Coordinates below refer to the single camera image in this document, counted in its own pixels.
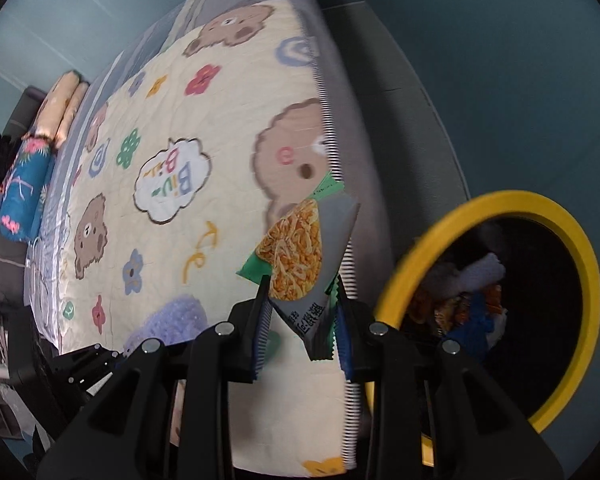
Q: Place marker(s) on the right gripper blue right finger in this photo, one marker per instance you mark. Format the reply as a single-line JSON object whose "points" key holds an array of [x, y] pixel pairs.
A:
{"points": [[343, 339]]}

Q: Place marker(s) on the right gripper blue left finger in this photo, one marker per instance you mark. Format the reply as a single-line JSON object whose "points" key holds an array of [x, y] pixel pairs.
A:
{"points": [[261, 314]]}

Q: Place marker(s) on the grey noodle snack packet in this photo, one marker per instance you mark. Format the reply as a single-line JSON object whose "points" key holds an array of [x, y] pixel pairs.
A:
{"points": [[302, 254]]}

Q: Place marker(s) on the orange snack wrapper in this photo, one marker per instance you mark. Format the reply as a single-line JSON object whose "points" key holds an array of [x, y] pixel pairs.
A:
{"points": [[424, 307]]}

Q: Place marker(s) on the long purple knit cloth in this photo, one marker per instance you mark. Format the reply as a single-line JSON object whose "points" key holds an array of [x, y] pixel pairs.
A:
{"points": [[444, 281]]}

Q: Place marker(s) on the yellow rimmed black trash bin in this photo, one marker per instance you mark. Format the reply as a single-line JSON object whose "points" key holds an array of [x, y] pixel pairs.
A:
{"points": [[514, 413]]}

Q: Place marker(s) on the short purple knit cloth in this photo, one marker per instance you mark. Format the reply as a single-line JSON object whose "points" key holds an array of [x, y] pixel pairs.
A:
{"points": [[179, 320]]}

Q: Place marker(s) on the blue knotted glove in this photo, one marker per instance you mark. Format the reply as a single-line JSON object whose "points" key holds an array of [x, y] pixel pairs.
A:
{"points": [[470, 323]]}

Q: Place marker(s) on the cartoon bear quilt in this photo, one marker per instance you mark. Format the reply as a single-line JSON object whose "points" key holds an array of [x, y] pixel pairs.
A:
{"points": [[187, 149]]}

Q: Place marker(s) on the blue floral pillow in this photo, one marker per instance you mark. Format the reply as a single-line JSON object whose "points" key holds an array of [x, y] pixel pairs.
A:
{"points": [[24, 190]]}

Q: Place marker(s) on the peach folded pillow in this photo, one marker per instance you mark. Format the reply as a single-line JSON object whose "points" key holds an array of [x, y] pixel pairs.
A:
{"points": [[59, 108]]}

